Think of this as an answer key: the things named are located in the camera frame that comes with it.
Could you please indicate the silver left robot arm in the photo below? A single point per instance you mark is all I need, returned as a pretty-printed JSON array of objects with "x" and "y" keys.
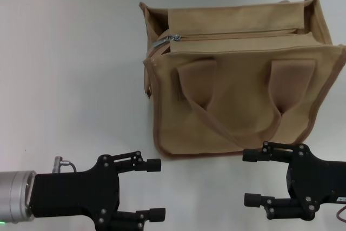
[{"x": 14, "y": 195}]

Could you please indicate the khaki canvas food bag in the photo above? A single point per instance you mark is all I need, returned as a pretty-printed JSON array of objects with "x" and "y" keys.
[{"x": 232, "y": 98}]

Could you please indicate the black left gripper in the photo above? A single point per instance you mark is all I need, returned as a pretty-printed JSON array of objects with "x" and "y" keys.
[{"x": 75, "y": 193}]

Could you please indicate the silver metal zipper pull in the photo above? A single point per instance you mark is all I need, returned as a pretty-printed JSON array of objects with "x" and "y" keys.
[{"x": 165, "y": 41}]

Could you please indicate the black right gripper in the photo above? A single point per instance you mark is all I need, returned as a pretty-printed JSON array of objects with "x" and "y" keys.
[{"x": 316, "y": 182}]

